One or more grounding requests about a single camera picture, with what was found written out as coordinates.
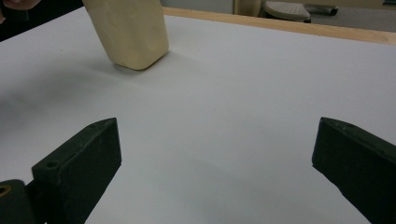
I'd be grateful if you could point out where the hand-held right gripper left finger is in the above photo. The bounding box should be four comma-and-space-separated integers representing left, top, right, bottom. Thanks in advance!
31, 117, 122, 224

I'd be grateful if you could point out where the grey chair base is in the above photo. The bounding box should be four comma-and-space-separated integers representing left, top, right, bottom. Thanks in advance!
262, 0, 339, 23

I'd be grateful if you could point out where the beige square cup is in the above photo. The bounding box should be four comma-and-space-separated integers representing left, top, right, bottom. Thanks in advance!
82, 0, 170, 71

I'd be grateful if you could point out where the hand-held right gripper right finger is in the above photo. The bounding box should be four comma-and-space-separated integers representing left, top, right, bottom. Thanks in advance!
311, 117, 396, 224

